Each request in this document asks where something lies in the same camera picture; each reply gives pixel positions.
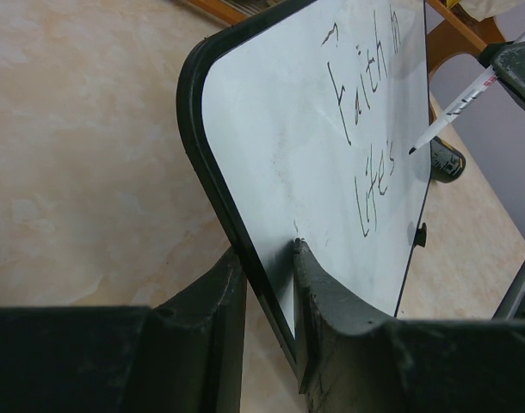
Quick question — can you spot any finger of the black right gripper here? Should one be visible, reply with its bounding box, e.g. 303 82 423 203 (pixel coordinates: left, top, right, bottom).
479 41 525 111

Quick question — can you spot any black yellow drink can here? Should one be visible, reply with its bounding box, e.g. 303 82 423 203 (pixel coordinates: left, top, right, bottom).
430 137 466 183

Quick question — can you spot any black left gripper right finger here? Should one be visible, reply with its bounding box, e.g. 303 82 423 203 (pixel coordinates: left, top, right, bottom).
293 240 525 412

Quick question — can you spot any white paper bag right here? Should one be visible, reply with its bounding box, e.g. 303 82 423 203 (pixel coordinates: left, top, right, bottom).
460 0 524 21

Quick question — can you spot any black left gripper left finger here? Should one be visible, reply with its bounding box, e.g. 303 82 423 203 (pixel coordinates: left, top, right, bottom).
0 250 246 412

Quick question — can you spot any black white marker pen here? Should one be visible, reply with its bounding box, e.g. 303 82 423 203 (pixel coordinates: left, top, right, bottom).
408 66 498 155

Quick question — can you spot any white whiteboard black frame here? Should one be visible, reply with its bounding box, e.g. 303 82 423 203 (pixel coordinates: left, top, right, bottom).
176 1 430 363

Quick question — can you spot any orange wooden shelf rack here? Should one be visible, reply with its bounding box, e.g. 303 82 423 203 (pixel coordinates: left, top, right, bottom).
188 0 506 76

